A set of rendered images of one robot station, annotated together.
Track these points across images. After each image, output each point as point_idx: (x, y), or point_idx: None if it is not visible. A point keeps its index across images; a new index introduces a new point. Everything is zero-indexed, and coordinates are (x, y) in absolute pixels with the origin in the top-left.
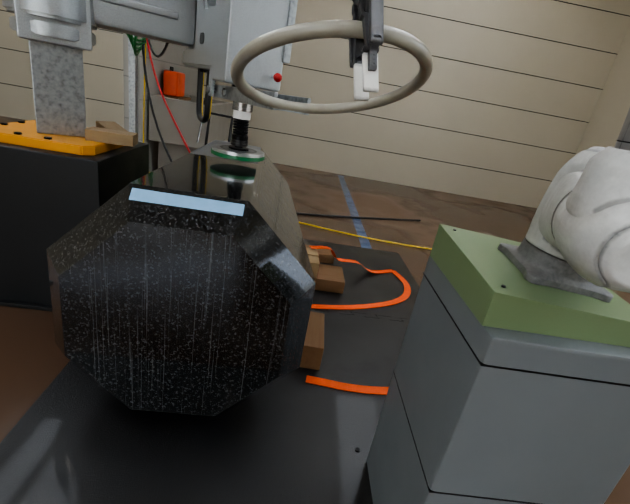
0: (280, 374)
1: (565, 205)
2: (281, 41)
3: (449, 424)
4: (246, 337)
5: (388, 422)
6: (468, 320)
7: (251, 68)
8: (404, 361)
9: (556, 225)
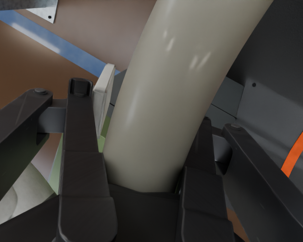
0: None
1: (18, 195)
2: None
3: (121, 77)
4: None
5: (219, 94)
6: (108, 112)
7: None
8: (216, 117)
9: (30, 179)
